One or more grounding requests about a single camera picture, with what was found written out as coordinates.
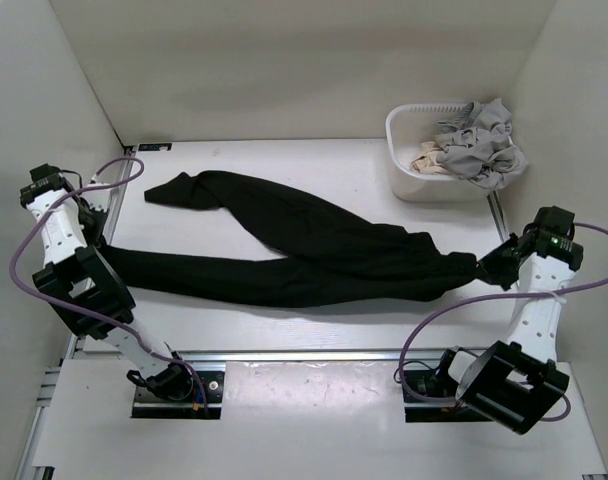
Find black trousers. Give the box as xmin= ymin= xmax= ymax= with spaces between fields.
xmin=99 ymin=170 xmax=477 ymax=308

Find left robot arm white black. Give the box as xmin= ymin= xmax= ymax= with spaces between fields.
xmin=20 ymin=164 xmax=203 ymax=403

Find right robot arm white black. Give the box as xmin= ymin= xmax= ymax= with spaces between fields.
xmin=400 ymin=206 xmax=583 ymax=435

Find grey crumpled garment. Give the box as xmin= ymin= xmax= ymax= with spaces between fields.
xmin=434 ymin=98 xmax=528 ymax=191

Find beige crumpled garment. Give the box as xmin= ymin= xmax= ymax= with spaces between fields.
xmin=410 ymin=141 xmax=448 ymax=175

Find white plastic basket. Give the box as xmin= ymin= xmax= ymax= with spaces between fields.
xmin=385 ymin=103 xmax=490 ymax=203

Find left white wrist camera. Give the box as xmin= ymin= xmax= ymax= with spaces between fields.
xmin=82 ymin=175 xmax=112 ymax=213

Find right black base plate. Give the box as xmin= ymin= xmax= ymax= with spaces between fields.
xmin=402 ymin=364 xmax=489 ymax=424

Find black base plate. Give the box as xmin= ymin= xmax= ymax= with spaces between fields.
xmin=126 ymin=370 xmax=225 ymax=420
xmin=402 ymin=364 xmax=489 ymax=424

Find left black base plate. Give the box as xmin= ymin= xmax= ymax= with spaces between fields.
xmin=126 ymin=370 xmax=225 ymax=420

